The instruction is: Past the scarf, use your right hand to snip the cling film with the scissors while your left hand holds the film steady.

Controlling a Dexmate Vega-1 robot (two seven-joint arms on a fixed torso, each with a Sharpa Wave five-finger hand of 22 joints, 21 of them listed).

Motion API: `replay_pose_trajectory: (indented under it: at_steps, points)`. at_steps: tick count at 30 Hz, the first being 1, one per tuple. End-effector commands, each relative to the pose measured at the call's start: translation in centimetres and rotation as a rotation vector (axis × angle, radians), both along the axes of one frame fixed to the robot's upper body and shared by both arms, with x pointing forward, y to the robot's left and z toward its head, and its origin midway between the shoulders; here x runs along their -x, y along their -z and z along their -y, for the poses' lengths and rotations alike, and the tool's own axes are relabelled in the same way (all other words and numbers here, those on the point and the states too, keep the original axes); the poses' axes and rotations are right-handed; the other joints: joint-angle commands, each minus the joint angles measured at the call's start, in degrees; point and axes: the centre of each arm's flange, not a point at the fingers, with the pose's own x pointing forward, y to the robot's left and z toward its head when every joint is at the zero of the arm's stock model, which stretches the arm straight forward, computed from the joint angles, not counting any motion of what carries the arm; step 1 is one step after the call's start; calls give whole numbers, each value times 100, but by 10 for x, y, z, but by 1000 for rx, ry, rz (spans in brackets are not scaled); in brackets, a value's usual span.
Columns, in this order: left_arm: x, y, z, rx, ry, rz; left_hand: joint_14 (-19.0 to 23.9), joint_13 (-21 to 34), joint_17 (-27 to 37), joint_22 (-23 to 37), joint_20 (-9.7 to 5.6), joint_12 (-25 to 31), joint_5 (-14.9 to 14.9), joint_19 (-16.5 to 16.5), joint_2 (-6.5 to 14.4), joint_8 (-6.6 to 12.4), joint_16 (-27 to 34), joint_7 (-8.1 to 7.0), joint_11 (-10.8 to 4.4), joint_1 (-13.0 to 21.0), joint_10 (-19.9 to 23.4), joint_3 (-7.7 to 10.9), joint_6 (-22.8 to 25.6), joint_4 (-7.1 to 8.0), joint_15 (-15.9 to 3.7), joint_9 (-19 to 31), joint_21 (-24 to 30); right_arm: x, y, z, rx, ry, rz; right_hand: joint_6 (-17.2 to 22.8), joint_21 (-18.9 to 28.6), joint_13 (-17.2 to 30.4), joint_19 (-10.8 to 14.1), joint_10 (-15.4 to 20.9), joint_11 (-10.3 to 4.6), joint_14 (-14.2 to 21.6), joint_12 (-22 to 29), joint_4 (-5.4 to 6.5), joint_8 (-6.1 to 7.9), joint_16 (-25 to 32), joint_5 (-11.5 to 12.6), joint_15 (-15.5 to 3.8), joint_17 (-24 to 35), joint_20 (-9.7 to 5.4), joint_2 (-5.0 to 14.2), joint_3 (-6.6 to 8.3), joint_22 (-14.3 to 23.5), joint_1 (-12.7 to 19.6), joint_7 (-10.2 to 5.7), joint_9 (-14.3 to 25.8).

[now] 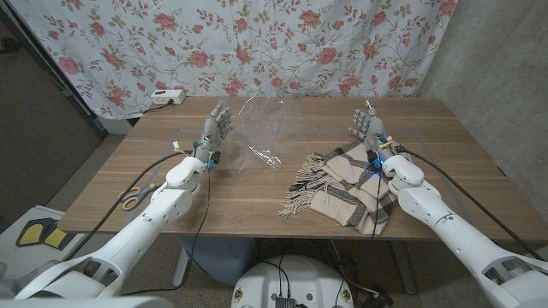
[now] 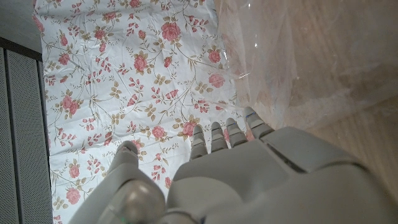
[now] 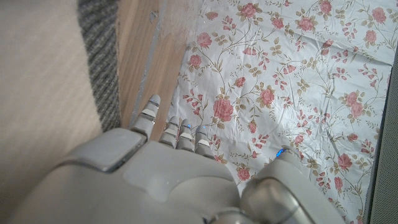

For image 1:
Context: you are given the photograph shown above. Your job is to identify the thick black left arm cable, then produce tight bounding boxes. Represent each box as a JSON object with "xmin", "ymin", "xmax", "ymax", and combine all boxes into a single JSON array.
[{"xmin": 59, "ymin": 149, "xmax": 198, "ymax": 263}]

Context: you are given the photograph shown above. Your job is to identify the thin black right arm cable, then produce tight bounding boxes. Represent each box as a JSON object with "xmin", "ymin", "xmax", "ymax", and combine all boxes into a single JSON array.
[{"xmin": 371, "ymin": 166, "xmax": 383, "ymax": 240}]

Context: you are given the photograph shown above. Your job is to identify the yellow black floor object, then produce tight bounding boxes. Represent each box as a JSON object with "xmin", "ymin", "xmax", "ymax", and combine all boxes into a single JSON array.
[{"xmin": 15, "ymin": 216, "xmax": 78, "ymax": 252}]

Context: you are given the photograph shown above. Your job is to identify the black backdrop frame pole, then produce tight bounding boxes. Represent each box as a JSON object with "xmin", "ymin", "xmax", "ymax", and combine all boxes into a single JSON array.
[{"xmin": 0, "ymin": 0, "xmax": 108, "ymax": 139}]

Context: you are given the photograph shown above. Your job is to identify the yellow grey handled scissors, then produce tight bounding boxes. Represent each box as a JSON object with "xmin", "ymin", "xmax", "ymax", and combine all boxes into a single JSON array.
[{"xmin": 117, "ymin": 181, "xmax": 166, "ymax": 212}]

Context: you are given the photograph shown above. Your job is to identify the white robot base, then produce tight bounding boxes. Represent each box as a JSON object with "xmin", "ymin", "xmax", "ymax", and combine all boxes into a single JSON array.
[{"xmin": 229, "ymin": 254, "xmax": 355, "ymax": 308}]

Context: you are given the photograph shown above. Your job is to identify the black power adapter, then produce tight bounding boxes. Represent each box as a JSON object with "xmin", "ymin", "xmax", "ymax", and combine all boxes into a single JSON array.
[{"xmin": 362, "ymin": 287, "xmax": 394, "ymax": 308}]

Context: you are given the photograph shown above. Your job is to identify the clear plastic bag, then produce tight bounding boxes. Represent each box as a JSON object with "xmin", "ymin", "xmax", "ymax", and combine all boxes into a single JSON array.
[{"xmin": 220, "ymin": 92, "xmax": 309, "ymax": 179}]

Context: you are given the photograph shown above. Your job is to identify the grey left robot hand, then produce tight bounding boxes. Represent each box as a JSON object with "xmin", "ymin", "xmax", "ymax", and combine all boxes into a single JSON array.
[{"xmin": 193, "ymin": 101, "xmax": 235, "ymax": 166}]

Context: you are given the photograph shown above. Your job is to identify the black power strip cord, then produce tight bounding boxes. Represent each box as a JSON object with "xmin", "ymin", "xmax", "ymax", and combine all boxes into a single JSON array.
[{"xmin": 143, "ymin": 100, "xmax": 175, "ymax": 115}]

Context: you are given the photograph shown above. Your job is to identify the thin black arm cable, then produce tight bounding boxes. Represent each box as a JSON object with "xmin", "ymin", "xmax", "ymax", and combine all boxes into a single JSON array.
[
  {"xmin": 122, "ymin": 166, "xmax": 213, "ymax": 297},
  {"xmin": 371, "ymin": 166, "xmax": 383, "ymax": 240}
]

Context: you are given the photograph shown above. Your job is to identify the beige plaid fringed scarf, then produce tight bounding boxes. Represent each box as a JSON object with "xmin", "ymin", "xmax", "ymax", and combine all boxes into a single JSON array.
[{"xmin": 277, "ymin": 136, "xmax": 412, "ymax": 236}]

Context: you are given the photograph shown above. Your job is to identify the grey metal table leg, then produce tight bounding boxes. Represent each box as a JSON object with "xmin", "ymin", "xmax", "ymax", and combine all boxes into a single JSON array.
[{"xmin": 389, "ymin": 239, "xmax": 419, "ymax": 295}]

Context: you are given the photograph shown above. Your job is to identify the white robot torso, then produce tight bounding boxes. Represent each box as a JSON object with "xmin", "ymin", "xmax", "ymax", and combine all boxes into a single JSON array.
[{"xmin": 0, "ymin": 295, "xmax": 175, "ymax": 308}]

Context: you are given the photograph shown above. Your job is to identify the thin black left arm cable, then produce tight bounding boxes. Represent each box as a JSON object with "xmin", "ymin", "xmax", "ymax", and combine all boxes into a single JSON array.
[{"xmin": 122, "ymin": 166, "xmax": 213, "ymax": 297}]

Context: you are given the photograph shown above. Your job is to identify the white floor panel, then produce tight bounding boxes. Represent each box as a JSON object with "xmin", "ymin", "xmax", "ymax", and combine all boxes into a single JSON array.
[{"xmin": 0, "ymin": 204, "xmax": 125, "ymax": 296}]

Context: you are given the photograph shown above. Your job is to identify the floral print backdrop curtain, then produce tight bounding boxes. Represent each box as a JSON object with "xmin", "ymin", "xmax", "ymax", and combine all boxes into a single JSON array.
[{"xmin": 8, "ymin": 0, "xmax": 459, "ymax": 121}]

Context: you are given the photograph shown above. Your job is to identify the grey chair under table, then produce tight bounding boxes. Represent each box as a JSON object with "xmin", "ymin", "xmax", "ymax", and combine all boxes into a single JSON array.
[{"xmin": 173, "ymin": 236, "xmax": 258, "ymax": 287}]

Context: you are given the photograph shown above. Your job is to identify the white power strip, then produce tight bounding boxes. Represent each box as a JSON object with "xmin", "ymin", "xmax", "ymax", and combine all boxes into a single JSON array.
[{"xmin": 149, "ymin": 88, "xmax": 188, "ymax": 106}]

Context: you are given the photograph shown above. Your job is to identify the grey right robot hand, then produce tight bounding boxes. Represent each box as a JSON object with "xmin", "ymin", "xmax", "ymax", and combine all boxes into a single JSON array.
[{"xmin": 347, "ymin": 98, "xmax": 395, "ymax": 162}]

